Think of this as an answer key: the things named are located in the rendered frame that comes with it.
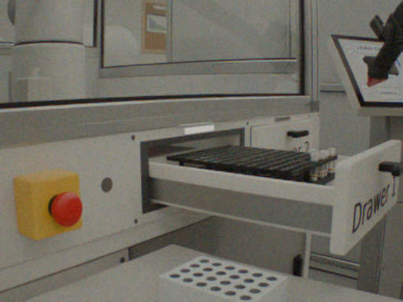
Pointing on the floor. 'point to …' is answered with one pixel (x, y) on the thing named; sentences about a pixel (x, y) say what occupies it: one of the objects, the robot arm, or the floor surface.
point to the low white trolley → (95, 283)
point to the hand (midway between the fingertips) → (369, 84)
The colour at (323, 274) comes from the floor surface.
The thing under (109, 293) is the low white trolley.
